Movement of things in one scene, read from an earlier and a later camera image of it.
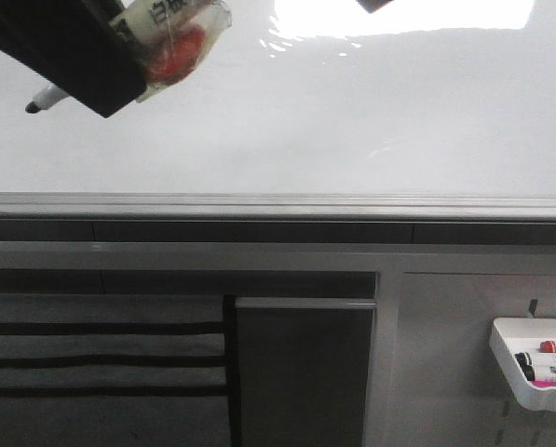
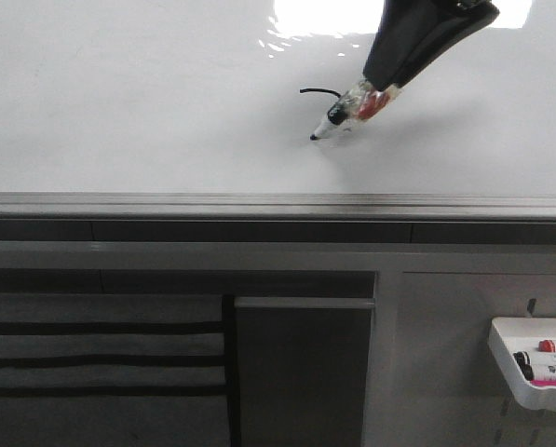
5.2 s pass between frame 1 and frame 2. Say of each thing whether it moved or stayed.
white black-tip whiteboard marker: moved
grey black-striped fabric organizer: stayed
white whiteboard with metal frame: stayed
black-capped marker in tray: stayed
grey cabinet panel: stayed
